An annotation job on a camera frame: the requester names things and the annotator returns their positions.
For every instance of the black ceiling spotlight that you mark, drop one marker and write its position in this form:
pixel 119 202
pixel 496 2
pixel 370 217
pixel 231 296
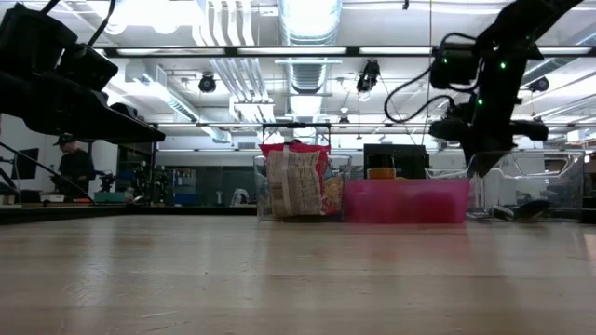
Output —
pixel 207 84
pixel 539 84
pixel 368 76

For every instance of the silver ventilation duct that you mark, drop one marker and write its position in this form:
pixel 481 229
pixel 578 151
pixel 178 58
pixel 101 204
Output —
pixel 309 21

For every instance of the person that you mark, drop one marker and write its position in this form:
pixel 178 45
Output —
pixel 74 167

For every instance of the black monitor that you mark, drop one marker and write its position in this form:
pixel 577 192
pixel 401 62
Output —
pixel 25 163

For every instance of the black shelving unit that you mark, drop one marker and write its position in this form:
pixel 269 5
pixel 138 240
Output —
pixel 135 158

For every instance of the pink plastic bin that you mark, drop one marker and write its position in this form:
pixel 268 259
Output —
pixel 405 200

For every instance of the teal storage case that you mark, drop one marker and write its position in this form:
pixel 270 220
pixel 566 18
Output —
pixel 109 197

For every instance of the background black robot arm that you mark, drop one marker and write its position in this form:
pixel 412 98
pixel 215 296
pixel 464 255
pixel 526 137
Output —
pixel 106 181

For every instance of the red snack bag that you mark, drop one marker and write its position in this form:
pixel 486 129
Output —
pixel 293 186

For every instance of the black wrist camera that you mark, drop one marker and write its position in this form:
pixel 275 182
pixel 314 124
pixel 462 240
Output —
pixel 88 67
pixel 454 67

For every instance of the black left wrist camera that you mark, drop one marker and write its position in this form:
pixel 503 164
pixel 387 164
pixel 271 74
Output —
pixel 88 67

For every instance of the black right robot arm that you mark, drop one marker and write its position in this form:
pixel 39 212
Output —
pixel 521 23

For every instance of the black overhead crossbar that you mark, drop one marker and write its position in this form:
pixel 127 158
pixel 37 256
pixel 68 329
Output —
pixel 288 51

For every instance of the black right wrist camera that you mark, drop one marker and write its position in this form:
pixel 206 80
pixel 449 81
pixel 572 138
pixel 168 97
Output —
pixel 454 67

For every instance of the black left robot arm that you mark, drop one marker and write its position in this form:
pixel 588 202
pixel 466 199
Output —
pixel 32 32

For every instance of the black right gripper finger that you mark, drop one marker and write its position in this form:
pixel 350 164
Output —
pixel 494 158
pixel 479 160

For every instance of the clear plastic bin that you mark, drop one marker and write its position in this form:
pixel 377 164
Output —
pixel 559 186
pixel 261 186

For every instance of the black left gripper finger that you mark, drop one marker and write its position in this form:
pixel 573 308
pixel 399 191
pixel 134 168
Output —
pixel 123 109
pixel 125 126

